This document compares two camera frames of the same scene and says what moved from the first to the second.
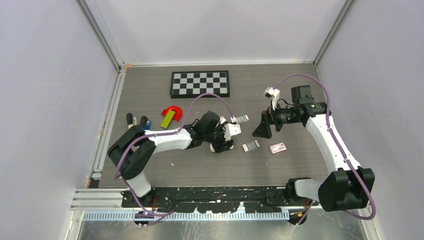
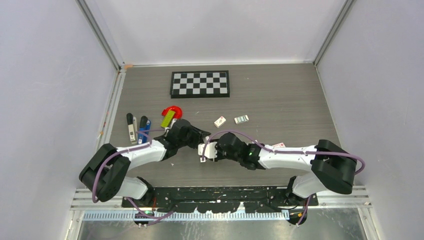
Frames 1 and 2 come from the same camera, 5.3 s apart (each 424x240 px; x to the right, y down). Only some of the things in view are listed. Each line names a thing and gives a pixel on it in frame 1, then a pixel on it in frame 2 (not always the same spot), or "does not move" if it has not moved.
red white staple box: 278,148 does not move
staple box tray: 241,119 does not move
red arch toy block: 177,114 does not move
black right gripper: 269,116 -> 219,155
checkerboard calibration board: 190,84 does not move
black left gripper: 223,145 -> 198,135
